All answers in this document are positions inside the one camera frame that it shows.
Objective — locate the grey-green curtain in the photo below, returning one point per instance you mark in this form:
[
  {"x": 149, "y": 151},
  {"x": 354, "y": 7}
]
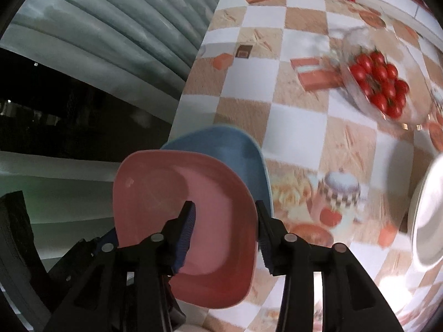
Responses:
[{"x": 140, "y": 51}]

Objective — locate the pink square plate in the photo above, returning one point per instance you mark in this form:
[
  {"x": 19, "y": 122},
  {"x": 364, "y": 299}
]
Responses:
[{"x": 151, "y": 187}]

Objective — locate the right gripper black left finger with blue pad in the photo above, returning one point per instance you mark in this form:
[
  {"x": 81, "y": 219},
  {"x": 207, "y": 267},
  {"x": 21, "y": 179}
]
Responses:
[{"x": 127, "y": 289}]

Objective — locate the checkered printed tablecloth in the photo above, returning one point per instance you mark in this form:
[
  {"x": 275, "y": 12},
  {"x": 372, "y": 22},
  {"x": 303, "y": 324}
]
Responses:
[{"x": 266, "y": 67}]

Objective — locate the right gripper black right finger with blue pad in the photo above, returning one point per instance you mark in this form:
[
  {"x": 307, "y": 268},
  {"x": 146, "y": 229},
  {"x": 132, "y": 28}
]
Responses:
[{"x": 351, "y": 300}]

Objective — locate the white round bowl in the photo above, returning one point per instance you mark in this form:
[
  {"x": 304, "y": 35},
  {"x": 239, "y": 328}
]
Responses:
[{"x": 425, "y": 218}]

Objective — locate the glass bowl of tomatoes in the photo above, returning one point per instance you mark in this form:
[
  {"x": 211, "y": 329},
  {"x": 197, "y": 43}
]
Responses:
[{"x": 383, "y": 78}]

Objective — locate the blue square plate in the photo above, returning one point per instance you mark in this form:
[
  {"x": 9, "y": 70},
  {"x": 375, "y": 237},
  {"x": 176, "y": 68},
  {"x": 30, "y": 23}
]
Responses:
[{"x": 237, "y": 150}]

